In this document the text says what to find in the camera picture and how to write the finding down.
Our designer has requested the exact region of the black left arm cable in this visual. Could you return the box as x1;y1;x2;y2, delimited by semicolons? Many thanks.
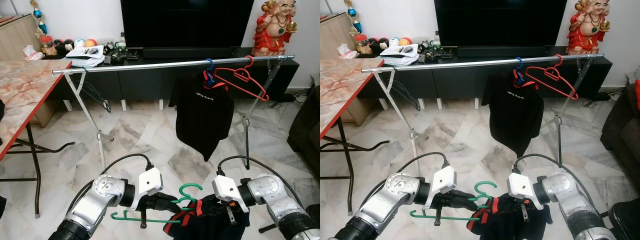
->
65;153;153;201
365;151;448;201

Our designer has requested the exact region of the blue plastic hanger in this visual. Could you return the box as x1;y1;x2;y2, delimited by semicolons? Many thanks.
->
512;57;527;87
202;58;217;88

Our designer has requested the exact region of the blue gold trophy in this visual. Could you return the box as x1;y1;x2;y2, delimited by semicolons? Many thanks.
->
29;0;48;36
344;0;363;36

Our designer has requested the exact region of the green plastic hanger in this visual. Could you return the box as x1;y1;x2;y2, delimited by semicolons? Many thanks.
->
110;182;204;223
410;180;498;222

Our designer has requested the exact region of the black soundbar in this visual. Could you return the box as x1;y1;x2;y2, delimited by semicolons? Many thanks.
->
456;45;548;58
142;46;233;60

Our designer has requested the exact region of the marble top table red edge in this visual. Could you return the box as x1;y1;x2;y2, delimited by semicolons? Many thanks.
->
320;57;392;203
0;59;76;218

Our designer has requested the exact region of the pink tissue box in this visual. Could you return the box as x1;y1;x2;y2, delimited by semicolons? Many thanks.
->
22;45;45;61
336;43;358;59

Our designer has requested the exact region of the white paper stack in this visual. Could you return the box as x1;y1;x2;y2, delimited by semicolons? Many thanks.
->
66;45;106;68
380;43;420;67

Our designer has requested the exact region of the black metal chair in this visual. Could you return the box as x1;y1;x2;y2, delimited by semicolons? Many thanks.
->
607;197;640;240

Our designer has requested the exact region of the dark grey sofa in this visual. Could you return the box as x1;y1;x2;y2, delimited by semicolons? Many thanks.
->
287;85;321;173
600;80;640;173

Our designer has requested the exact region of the black flat television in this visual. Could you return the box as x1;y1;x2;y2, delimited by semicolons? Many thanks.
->
120;0;255;51
434;0;568;49

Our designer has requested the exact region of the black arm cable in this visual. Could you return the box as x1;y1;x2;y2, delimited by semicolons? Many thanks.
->
365;151;448;201
65;153;153;201
216;155;301;201
512;153;596;201

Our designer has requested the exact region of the black shirt red collar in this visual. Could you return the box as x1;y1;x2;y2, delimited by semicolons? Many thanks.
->
168;75;236;162
481;74;545;158

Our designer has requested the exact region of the black low television cabinet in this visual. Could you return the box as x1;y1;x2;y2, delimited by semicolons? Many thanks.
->
42;47;299;103
357;47;613;103

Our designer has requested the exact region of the light wooden cabinet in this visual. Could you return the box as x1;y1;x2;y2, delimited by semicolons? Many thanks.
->
0;14;58;128
320;12;371;126

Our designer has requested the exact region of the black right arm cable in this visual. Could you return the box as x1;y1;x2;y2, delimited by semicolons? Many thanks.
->
216;155;301;201
512;153;596;201

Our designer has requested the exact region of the dark navy polo shirt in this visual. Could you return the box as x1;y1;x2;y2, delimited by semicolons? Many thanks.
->
467;195;553;240
162;196;251;240

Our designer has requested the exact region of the black plush toy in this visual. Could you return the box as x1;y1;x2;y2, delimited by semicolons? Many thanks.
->
367;37;390;53
52;39;76;55

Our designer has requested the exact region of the red laughing buddha statue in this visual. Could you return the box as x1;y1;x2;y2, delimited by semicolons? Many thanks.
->
566;0;612;56
251;0;298;57

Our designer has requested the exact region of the red plastic hanger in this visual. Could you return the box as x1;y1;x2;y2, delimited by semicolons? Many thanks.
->
524;54;579;101
213;55;270;102

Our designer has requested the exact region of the silver metal clothes rack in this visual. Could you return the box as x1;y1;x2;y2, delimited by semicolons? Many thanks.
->
361;52;605;173
52;54;296;171

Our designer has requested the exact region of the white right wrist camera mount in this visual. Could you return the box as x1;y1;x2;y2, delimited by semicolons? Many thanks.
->
507;172;546;211
211;175;251;213

